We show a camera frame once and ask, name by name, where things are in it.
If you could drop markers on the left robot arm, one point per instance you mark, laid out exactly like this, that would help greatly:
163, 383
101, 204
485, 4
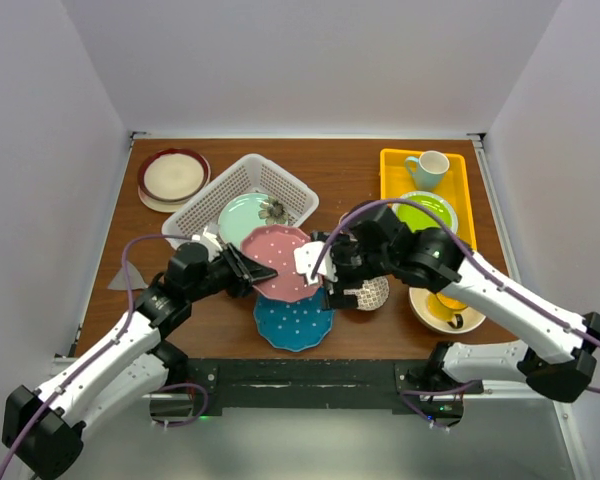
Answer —
48, 426

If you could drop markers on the light blue mug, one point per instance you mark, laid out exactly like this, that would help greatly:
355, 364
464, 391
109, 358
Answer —
428, 169

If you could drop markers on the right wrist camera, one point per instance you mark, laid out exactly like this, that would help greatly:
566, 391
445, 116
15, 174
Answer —
312, 262

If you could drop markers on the purple patterned small bowl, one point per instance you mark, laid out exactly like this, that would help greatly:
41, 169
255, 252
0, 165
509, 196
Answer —
373, 294

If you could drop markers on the pink dotted scalloped plate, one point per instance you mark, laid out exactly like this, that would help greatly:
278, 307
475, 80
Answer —
274, 246

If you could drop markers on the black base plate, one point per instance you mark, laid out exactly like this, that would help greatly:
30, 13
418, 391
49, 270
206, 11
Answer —
310, 384

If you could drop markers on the pink purple mug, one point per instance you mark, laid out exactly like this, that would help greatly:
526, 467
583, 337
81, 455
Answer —
347, 222

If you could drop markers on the red rimmed cream plate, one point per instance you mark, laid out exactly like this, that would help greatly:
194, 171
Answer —
173, 175

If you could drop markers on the cream ceramic bowl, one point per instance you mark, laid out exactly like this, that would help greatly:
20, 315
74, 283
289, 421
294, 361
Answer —
418, 302

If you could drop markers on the blue dotted scalloped plate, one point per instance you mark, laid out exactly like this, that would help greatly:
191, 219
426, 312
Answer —
295, 326

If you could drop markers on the lime green plate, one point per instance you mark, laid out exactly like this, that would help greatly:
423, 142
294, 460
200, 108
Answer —
418, 219

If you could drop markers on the spatula with wooden handle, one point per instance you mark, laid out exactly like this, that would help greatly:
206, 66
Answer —
127, 277

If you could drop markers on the yellow glass cup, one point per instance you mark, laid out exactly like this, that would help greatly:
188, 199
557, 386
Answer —
447, 309

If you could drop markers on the white plastic basket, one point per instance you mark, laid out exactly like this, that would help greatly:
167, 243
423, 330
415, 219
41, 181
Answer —
254, 191

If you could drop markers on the mint green flower plate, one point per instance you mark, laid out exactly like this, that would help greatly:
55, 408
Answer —
247, 212

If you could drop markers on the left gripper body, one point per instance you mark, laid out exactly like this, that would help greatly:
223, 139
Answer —
223, 275

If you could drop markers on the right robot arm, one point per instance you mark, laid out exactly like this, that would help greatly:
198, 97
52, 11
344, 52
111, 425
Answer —
553, 352

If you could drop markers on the yellow plastic tray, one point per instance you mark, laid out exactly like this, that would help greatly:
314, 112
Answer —
395, 182

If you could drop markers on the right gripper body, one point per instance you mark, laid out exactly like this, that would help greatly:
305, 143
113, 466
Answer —
353, 263

